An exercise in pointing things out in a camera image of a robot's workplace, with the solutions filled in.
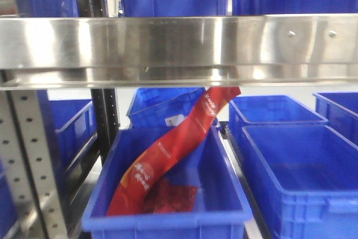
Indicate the blue bin rear right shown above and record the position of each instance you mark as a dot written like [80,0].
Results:
[269,110]

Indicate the black perforated shelf post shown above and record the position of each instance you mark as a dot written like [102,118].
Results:
[104,101]

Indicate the red snack bag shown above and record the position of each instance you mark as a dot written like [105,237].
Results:
[167,151]

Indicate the blue bin lower left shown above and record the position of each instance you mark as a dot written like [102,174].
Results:
[68,126]

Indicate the blue bin rear centre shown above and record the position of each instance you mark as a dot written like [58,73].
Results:
[168,106]

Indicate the blue bin front right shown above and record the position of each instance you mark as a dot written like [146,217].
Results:
[304,180]

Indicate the perforated steel shelf post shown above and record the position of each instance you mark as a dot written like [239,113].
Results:
[33,166]

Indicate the blue bin far right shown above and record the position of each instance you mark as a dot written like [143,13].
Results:
[340,109]

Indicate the blue bin front centre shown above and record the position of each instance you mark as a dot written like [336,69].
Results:
[201,197]

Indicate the stainless steel shelf rail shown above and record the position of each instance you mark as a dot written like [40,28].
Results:
[42,53]

